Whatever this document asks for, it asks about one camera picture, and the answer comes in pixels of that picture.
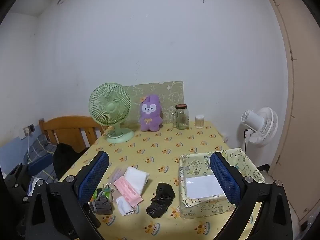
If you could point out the pink packet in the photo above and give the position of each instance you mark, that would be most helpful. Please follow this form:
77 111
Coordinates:
126 188

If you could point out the grey socks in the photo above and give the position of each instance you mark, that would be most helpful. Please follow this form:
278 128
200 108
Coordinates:
101 205

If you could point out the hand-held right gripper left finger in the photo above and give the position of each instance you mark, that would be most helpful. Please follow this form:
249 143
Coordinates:
93 177

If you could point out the beige door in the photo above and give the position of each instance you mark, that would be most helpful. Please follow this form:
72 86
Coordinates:
305 105

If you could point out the clear plastic packet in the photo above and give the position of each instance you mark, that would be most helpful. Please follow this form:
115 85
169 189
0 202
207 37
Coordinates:
117 173

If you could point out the white standing fan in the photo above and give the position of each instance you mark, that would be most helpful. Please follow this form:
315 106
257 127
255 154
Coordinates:
262 127

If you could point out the black cloth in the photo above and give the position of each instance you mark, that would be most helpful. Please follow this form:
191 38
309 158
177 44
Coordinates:
65 157

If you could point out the patterned storage box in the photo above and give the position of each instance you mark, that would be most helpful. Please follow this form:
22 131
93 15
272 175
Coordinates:
200 207

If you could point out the wooden bed headboard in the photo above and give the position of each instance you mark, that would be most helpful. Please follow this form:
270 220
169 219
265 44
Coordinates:
65 125

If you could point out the thin white packet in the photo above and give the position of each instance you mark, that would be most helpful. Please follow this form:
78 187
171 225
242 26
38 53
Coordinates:
125 206

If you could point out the glass jar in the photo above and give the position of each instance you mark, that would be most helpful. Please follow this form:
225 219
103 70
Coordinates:
181 120

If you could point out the wall socket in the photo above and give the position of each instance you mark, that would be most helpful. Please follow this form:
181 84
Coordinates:
31 128

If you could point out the black plastic bag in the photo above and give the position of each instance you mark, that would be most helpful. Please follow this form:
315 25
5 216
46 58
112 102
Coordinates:
160 200

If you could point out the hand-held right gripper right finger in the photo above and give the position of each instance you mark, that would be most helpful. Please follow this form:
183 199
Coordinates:
225 180

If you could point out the green desk fan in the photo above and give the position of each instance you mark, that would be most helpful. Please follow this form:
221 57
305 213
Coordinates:
110 106

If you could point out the white sheet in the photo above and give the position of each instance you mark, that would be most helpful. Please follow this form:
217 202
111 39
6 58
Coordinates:
202 185

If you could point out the colourful cartoon print packet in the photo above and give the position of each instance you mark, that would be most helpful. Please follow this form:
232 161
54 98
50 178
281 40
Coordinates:
107 193

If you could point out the blue plaid bedding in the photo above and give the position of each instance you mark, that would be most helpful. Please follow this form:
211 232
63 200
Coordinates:
37 147

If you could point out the cotton swab container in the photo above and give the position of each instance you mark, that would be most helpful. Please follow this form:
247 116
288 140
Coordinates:
200 122

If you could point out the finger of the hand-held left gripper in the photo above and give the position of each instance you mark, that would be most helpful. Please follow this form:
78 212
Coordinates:
40 162

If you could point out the purple plush toy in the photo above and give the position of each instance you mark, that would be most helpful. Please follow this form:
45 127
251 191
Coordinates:
150 120

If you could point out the yellow cartoon print tablecloth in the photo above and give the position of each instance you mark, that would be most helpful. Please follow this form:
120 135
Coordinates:
155 152

